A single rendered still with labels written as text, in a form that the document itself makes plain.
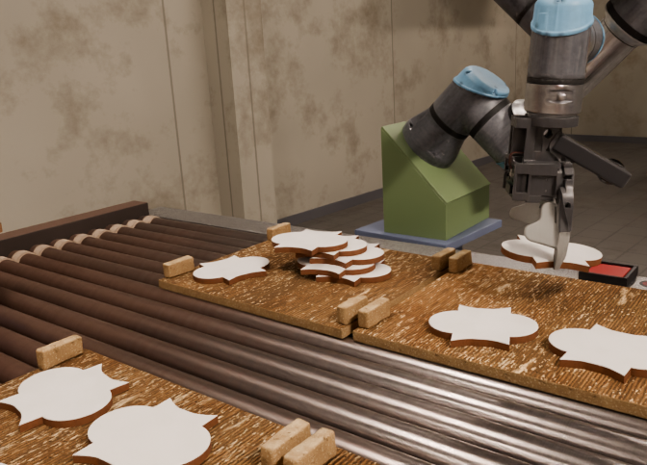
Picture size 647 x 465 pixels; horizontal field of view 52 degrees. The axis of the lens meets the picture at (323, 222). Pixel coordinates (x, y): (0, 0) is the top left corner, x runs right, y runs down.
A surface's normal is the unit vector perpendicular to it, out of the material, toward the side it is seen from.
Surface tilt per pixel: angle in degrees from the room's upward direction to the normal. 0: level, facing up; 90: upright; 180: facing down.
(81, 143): 90
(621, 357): 0
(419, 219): 90
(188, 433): 0
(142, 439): 0
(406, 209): 90
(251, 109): 90
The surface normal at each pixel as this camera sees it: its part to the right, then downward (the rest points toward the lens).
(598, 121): -0.67, 0.22
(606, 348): -0.06, -0.97
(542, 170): -0.07, 0.29
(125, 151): 0.74, 0.13
